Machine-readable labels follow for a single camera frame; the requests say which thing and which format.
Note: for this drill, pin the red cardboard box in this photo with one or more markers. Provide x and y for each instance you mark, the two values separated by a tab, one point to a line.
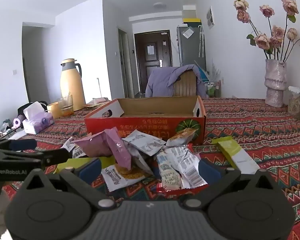
145	127

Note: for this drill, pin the black bag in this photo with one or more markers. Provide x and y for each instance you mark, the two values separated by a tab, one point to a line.
21	110

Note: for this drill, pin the white cracker snack packet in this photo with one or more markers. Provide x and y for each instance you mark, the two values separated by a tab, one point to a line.
127	175

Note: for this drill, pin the yellow thermos jug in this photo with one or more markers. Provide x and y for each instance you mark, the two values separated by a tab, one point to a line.
71	87

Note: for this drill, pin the yellow and black box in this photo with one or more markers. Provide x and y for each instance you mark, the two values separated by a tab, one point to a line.
191	21

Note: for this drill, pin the grey fridge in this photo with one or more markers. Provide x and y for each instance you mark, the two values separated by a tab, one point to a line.
190	50

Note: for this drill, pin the yellow-green box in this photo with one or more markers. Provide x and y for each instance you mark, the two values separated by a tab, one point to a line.
65	165
232	151

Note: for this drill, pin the purple bag roll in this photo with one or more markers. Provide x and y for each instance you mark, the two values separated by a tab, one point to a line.
18	121

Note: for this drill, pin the purple jacket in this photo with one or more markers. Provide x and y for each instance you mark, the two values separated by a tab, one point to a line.
160	82

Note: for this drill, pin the pink textured vase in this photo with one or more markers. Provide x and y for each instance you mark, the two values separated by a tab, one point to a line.
275	82

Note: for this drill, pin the pile of snack packets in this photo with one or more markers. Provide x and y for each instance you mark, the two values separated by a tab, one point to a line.
145	142

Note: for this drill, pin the yellow mug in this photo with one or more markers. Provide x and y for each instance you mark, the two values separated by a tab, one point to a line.
53	110

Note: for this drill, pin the paper notice on door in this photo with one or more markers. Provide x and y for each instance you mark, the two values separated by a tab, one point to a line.
150	49

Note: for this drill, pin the white umbrella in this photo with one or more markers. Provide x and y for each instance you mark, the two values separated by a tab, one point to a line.
201	42

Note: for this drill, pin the glass cup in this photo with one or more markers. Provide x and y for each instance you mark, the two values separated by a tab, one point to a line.
65	107

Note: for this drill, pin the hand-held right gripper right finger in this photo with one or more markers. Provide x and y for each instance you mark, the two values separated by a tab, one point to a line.
209	168

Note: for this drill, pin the wooden chair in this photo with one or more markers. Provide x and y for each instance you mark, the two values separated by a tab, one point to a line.
185	85

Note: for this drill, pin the dark brown entrance door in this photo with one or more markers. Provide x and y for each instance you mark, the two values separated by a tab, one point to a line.
152	67

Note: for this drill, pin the purple snack packet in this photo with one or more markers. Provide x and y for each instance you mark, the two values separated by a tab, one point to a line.
121	152
93	147

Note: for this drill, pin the white mop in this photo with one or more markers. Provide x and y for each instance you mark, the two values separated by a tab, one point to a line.
98	87

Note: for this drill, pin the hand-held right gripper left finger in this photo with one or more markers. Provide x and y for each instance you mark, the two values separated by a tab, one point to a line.
90	169

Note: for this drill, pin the folded cloth stack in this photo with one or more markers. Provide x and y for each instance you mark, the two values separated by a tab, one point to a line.
98	101

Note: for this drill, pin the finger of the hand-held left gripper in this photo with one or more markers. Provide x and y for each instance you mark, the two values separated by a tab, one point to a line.
22	144
57	155

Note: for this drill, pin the purple tissue pack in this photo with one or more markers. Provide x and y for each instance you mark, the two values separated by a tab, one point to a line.
36	122

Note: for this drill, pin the small storage rack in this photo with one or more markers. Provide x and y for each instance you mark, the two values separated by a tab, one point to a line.
212	88

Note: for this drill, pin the paper on fridge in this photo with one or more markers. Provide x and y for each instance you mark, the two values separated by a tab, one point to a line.
188	33

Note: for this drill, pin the round ceiling lamp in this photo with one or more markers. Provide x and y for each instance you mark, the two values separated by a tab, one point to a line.
159	5

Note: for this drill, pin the bunch of dried roses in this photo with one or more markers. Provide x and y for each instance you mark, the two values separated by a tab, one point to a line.
277	33

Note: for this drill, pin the interior door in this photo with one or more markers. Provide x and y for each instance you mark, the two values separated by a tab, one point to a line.
122	65

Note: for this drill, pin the glass jar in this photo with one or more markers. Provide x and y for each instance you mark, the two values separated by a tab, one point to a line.
296	105

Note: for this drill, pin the white wall panel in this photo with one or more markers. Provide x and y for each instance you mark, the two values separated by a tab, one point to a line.
210	17

